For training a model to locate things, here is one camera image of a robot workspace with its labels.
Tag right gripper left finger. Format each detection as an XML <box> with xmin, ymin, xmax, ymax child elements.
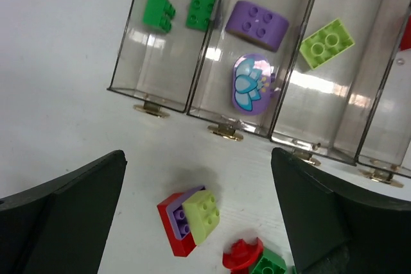
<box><xmin>1</xmin><ymin>150</ymin><xmax>127</xmax><ymax>273</ymax></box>

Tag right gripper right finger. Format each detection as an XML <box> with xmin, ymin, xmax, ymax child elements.
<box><xmin>271</xmin><ymin>148</ymin><xmax>410</xmax><ymax>273</ymax></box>

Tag light green lego brick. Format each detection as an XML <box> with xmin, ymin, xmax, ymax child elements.
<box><xmin>299</xmin><ymin>19</ymin><xmax>355</xmax><ymax>70</ymax></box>

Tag clear container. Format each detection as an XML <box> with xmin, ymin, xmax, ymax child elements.
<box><xmin>272</xmin><ymin>0</ymin><xmax>410</xmax><ymax>163</ymax></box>
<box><xmin>108</xmin><ymin>0</ymin><xmax>221</xmax><ymax>118</ymax></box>
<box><xmin>356</xmin><ymin>7</ymin><xmax>411</xmax><ymax>188</ymax></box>
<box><xmin>188</xmin><ymin>0</ymin><xmax>314</xmax><ymax>138</ymax></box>

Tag purple flower lego piece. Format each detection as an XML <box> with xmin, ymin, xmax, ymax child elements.
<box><xmin>232</xmin><ymin>53</ymin><xmax>275</xmax><ymax>116</ymax></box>

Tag purple rounded lego brick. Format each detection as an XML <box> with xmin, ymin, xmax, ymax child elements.
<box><xmin>225</xmin><ymin>0</ymin><xmax>290</xmax><ymax>52</ymax></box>

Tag red round lego piece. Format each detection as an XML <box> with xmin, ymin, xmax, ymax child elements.
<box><xmin>222</xmin><ymin>237</ymin><xmax>264</xmax><ymax>274</ymax></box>

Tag green square lego brick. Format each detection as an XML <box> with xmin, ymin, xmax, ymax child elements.
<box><xmin>143</xmin><ymin>0</ymin><xmax>176</xmax><ymax>33</ymax></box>

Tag green lego brick cluster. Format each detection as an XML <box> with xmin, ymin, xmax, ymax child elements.
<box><xmin>250</xmin><ymin>248</ymin><xmax>297</xmax><ymax>274</ymax></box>

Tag red square lego brick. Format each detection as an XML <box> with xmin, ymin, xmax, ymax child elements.
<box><xmin>399</xmin><ymin>15</ymin><xmax>411</xmax><ymax>51</ymax></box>

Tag small purple lego brick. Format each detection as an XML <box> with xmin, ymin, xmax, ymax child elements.
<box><xmin>166</xmin><ymin>185</ymin><xmax>206</xmax><ymax>240</ymax></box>

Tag pale green lego brick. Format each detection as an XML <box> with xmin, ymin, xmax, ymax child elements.
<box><xmin>182</xmin><ymin>190</ymin><xmax>220</xmax><ymax>245</ymax></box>

